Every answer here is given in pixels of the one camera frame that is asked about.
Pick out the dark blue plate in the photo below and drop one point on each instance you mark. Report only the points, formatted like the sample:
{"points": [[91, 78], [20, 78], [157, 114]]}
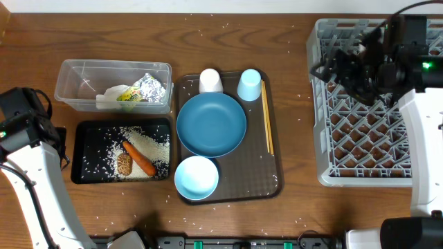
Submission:
{"points": [[211, 124]]}

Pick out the foil snack wrapper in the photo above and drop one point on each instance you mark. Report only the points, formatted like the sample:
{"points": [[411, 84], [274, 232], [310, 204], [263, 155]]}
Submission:
{"points": [[147, 90]]}

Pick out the light blue plastic cup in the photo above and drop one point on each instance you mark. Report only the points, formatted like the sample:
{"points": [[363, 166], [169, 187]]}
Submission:
{"points": [[249, 87]]}

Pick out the left wooden chopstick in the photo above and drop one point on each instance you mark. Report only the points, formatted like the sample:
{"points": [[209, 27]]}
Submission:
{"points": [[264, 108]]}

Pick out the brown food scrap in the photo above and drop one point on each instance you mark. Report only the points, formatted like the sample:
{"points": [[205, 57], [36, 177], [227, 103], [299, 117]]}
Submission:
{"points": [[124, 164]]}

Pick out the wooden chopstick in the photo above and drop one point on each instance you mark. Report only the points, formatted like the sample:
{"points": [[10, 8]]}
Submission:
{"points": [[264, 108], [270, 133]]}

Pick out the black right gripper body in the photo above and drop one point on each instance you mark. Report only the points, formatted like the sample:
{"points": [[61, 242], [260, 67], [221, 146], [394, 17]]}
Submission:
{"points": [[365, 80]]}

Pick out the clear plastic bin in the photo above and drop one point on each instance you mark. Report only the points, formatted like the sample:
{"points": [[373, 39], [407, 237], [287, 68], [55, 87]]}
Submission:
{"points": [[81, 80]]}

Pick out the black plastic tray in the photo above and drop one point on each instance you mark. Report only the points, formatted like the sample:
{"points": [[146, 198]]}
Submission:
{"points": [[89, 153]]}

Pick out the white paper napkin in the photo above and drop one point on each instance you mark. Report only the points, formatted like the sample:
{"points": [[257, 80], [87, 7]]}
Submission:
{"points": [[108, 100]]}

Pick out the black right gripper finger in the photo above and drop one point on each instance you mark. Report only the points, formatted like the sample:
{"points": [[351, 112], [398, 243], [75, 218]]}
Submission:
{"points": [[371, 41], [337, 63]]}

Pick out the pile of rice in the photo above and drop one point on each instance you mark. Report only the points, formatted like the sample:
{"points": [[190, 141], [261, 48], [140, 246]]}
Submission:
{"points": [[158, 152]]}

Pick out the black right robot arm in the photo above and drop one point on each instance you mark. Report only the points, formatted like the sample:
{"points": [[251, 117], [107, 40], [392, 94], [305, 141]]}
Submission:
{"points": [[422, 116]]}

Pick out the right wooden chopstick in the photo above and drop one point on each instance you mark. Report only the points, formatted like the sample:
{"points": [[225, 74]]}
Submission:
{"points": [[270, 133]]}

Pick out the grey dishwasher rack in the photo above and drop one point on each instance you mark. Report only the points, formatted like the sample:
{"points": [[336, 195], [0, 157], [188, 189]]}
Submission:
{"points": [[358, 145]]}

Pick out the light blue bowl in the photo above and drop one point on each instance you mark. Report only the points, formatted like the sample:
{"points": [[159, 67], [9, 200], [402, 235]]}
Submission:
{"points": [[196, 178]]}

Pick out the orange carrot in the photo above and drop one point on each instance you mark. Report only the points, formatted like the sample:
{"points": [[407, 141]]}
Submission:
{"points": [[142, 161]]}

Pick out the white plastic cup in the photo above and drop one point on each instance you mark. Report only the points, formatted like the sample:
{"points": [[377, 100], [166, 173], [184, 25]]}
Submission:
{"points": [[210, 81]]}

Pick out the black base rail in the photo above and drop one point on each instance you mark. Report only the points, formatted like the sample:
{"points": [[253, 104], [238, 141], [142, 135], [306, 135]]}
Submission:
{"points": [[207, 243]]}

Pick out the dark brown serving tray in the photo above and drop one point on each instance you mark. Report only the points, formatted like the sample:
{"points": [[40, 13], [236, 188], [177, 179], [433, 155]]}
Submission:
{"points": [[250, 171]]}

